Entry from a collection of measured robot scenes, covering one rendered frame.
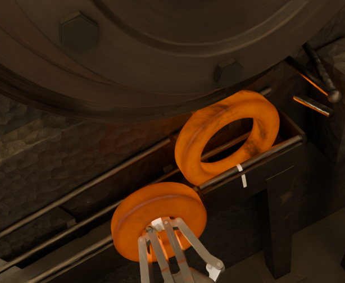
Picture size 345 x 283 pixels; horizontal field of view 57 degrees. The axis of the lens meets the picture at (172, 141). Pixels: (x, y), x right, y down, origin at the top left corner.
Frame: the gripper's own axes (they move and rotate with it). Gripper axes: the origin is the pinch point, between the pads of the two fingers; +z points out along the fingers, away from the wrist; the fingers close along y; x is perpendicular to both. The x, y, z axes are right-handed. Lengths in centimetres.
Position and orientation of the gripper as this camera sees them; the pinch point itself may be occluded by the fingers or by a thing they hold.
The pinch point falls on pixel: (152, 208)
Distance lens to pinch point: 52.8
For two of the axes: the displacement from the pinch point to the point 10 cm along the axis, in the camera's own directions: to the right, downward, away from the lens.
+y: 9.0, -4.4, 0.4
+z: -3.7, -6.9, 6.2
